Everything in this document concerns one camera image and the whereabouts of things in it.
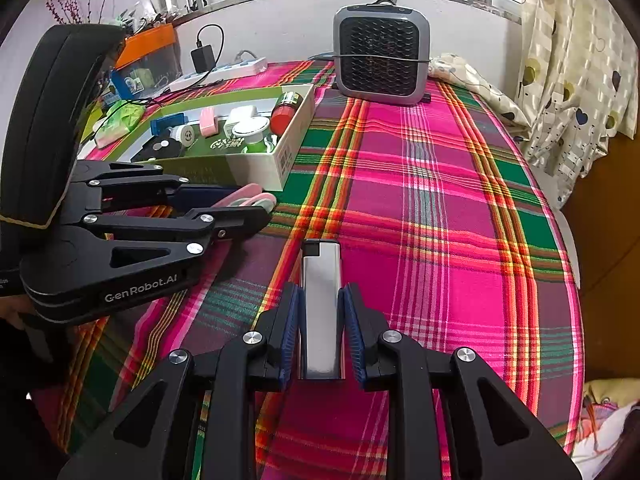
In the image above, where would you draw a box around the grey fan heater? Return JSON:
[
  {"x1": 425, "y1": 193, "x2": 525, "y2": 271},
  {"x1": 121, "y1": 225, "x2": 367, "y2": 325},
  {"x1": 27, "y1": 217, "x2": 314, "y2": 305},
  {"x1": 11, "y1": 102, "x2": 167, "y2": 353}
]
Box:
[{"x1": 332, "y1": 2, "x2": 432, "y2": 107}]

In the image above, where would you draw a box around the small white cylinder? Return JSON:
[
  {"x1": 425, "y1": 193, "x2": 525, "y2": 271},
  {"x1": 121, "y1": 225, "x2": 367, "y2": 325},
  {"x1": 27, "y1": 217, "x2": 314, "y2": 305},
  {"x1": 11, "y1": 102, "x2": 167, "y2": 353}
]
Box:
[{"x1": 170, "y1": 125, "x2": 198, "y2": 150}]

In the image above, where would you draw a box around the green container with white lid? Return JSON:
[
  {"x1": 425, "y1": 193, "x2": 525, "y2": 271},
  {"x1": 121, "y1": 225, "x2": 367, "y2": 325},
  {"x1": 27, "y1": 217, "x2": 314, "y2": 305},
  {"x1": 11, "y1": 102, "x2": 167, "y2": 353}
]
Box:
[{"x1": 231, "y1": 117, "x2": 277, "y2": 155}]

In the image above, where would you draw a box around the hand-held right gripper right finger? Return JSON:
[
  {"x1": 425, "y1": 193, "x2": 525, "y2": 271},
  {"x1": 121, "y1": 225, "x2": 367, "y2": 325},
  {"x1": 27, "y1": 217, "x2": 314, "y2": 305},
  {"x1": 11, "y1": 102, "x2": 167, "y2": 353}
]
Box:
[{"x1": 336, "y1": 282, "x2": 583, "y2": 480}]

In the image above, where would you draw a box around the white charger plug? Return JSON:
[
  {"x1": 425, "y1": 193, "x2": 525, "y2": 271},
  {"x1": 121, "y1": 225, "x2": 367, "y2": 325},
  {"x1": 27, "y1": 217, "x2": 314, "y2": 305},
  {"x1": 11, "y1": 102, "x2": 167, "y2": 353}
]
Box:
[{"x1": 223, "y1": 106, "x2": 257, "y2": 133}]

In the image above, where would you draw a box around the silver lighter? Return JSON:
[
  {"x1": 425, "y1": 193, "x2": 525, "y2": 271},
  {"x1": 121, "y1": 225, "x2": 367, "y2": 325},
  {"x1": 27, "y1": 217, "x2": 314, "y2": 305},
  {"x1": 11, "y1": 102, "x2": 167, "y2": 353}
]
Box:
[{"x1": 299, "y1": 240, "x2": 345, "y2": 381}]

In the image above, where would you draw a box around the brown bottle with red cap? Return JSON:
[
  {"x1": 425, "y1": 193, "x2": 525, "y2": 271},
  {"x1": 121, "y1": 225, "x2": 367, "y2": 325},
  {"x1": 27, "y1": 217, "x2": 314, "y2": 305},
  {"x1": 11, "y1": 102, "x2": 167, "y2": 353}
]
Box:
[{"x1": 270, "y1": 91, "x2": 304, "y2": 133}]

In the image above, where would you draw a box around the pile of windowsill clutter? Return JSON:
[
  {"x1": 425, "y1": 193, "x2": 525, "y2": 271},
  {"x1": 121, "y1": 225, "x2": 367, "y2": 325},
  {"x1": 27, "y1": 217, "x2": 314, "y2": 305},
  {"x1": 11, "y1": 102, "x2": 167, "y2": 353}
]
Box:
[{"x1": 107, "y1": 2, "x2": 176, "y2": 36}]

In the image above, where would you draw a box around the blue translucent plastic case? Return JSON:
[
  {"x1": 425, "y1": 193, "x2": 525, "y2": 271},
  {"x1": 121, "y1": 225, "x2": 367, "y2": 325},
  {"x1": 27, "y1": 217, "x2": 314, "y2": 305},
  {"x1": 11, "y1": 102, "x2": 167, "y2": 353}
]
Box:
[{"x1": 150, "y1": 114, "x2": 187, "y2": 136}]

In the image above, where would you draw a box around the pink clip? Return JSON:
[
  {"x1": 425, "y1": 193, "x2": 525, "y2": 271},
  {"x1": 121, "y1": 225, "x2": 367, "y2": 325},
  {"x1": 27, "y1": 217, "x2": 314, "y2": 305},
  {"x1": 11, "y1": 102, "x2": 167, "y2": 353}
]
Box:
[{"x1": 210, "y1": 184, "x2": 277, "y2": 213}]

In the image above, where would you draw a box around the blue and white box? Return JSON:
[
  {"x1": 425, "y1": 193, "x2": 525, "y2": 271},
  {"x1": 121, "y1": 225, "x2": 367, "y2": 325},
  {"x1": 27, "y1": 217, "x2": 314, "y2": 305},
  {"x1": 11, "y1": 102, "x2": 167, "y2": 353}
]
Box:
[{"x1": 110, "y1": 67, "x2": 143, "y2": 101}]

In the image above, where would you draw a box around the black round key fob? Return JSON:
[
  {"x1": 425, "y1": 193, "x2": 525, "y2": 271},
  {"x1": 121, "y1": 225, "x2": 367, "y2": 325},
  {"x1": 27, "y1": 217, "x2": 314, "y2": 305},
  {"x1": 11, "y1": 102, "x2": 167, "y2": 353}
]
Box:
[{"x1": 142, "y1": 139, "x2": 181, "y2": 161}]

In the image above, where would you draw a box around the brown wooden cabinet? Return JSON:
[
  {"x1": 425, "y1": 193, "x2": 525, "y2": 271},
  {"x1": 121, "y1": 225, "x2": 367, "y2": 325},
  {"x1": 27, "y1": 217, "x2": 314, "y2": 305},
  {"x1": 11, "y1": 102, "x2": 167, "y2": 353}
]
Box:
[{"x1": 562, "y1": 130, "x2": 640, "y2": 386}]

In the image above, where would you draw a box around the cream patterned curtain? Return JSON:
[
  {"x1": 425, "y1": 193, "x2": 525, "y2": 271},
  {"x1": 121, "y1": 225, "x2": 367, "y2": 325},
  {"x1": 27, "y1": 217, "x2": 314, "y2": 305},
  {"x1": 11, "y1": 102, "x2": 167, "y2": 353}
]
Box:
[{"x1": 517, "y1": 0, "x2": 640, "y2": 208}]

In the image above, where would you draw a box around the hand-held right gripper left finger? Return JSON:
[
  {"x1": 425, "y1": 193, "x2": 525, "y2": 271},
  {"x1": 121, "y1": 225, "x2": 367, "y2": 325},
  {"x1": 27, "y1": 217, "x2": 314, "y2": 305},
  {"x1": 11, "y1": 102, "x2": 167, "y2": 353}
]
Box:
[{"x1": 57, "y1": 282, "x2": 301, "y2": 480}]

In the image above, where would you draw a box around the black power adapter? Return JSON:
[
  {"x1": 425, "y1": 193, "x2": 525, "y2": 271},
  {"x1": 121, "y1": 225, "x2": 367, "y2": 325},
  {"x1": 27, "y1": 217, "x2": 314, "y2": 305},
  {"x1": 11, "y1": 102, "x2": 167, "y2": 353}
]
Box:
[{"x1": 191, "y1": 45, "x2": 215, "y2": 74}]

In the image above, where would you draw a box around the colourful bedding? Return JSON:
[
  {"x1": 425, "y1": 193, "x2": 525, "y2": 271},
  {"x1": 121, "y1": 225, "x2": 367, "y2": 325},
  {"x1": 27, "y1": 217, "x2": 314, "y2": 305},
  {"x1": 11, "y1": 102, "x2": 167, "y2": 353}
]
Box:
[{"x1": 570, "y1": 377, "x2": 640, "y2": 471}]

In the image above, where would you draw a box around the white power strip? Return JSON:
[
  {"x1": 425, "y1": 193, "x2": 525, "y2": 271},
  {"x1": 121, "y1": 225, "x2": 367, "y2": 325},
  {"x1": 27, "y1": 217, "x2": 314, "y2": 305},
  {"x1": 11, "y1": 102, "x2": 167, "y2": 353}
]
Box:
[{"x1": 170, "y1": 56, "x2": 268, "y2": 92}]

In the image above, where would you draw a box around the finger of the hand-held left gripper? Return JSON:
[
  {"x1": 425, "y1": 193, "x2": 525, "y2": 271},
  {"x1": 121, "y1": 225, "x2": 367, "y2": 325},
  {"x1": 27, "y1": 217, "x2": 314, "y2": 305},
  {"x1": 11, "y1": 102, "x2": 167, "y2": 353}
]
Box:
[
  {"x1": 70, "y1": 160, "x2": 248, "y2": 208},
  {"x1": 62, "y1": 207, "x2": 273, "y2": 281}
]

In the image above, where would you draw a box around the clear bin with orange lid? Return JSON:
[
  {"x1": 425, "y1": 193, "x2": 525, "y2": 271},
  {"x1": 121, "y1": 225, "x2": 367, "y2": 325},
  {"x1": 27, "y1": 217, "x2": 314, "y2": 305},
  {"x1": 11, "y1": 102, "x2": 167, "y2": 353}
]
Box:
[{"x1": 114, "y1": 25, "x2": 182, "y2": 83}]

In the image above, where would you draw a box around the green cardboard box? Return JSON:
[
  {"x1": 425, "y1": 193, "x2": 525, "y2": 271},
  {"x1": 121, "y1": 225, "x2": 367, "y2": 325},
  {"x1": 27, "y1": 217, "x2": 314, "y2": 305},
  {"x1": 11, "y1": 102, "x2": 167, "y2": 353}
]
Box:
[{"x1": 131, "y1": 84, "x2": 317, "y2": 192}]

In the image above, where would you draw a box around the green plastic tissue pack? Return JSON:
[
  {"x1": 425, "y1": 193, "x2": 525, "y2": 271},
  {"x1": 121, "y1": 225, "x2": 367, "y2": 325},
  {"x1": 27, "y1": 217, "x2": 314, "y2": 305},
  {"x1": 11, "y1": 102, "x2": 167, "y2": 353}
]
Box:
[{"x1": 94, "y1": 100, "x2": 146, "y2": 148}]

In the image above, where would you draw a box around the black cable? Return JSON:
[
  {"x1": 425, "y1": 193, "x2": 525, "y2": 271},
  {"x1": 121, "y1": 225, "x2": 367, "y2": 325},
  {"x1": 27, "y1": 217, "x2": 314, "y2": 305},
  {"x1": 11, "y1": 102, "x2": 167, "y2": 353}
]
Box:
[{"x1": 145, "y1": 24, "x2": 226, "y2": 106}]

